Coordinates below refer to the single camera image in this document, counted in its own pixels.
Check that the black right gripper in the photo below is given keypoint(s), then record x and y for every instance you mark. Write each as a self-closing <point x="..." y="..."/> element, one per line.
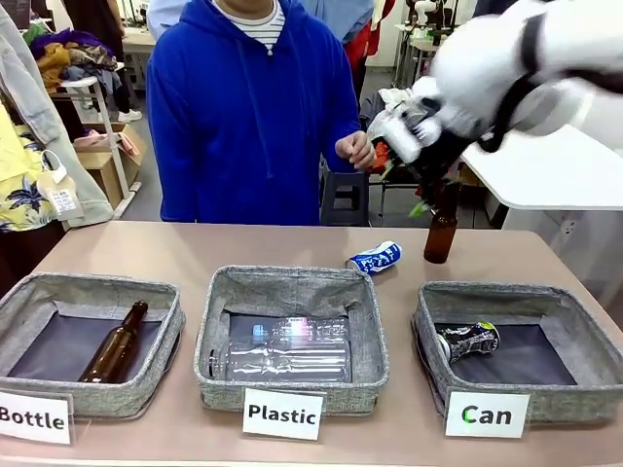
<point x="438" y="160"/>

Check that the brown glass bottle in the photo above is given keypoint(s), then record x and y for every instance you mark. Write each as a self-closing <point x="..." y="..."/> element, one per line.
<point x="117" y="345"/>
<point x="440" y="238"/>

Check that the crushed black can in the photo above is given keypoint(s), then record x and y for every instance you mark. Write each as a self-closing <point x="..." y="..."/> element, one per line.
<point x="469" y="340"/>

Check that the clear plastic bottle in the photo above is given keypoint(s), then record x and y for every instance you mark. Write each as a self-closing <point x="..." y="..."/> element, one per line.
<point x="282" y="355"/>

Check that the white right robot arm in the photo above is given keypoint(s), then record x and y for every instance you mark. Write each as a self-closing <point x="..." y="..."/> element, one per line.
<point x="487" y="48"/>

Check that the crushed blue can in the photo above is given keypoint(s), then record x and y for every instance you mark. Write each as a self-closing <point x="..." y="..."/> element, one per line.
<point x="377" y="259"/>

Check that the grey fabric basket can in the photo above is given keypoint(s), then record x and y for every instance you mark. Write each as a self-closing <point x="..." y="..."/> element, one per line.
<point x="487" y="301"/>

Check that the grey fabric basket plastic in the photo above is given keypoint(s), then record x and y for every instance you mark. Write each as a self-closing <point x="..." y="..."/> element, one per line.
<point x="287" y="292"/>

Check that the white Can label card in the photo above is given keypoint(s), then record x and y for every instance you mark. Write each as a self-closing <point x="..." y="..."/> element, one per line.
<point x="487" y="415"/>

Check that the grey fabric basket bottle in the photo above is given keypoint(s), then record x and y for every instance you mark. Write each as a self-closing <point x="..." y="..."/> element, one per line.
<point x="97" y="394"/>

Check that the person's left hand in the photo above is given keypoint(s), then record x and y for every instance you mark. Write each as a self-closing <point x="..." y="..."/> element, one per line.
<point x="355" y="151"/>

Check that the orange cloth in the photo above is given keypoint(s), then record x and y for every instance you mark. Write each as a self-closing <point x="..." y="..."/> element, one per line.
<point x="382" y="155"/>

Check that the black plastic stool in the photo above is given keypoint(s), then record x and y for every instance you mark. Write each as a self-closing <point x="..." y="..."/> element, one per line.
<point x="343" y="194"/>

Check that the white crumpled cloth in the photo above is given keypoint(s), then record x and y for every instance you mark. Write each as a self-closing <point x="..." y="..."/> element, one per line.
<point x="384" y="109"/>

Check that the white table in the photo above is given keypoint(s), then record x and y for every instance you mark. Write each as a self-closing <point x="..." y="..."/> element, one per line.
<point x="560" y="180"/>

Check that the red garment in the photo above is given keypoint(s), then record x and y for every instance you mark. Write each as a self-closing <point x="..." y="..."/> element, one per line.
<point x="362" y="46"/>

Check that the person in blue hoodie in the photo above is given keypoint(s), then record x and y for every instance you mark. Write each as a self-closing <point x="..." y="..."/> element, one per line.
<point x="243" y="121"/>

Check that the white Plastic label card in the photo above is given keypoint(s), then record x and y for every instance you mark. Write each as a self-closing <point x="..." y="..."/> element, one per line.
<point x="282" y="413"/>

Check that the white shoe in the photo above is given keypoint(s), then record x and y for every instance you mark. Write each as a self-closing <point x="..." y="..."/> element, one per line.
<point x="129" y="117"/>

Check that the brown cardboard box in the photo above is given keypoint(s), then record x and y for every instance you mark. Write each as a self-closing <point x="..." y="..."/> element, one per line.
<point x="104" y="165"/>

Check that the pink cloth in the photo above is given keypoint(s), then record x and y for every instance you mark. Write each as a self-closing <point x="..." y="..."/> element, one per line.
<point x="92" y="140"/>

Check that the pile of colourful clothes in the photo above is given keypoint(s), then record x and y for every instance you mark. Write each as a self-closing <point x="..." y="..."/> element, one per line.
<point x="73" y="56"/>

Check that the white Bottle label card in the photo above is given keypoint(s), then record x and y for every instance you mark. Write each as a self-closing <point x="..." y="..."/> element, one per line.
<point x="34" y="418"/>

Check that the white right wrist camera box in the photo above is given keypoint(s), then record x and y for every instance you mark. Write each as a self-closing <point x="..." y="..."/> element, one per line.
<point x="401" y="141"/>

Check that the white metal cart frame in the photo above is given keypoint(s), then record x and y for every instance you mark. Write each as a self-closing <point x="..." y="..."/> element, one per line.
<point x="114" y="146"/>

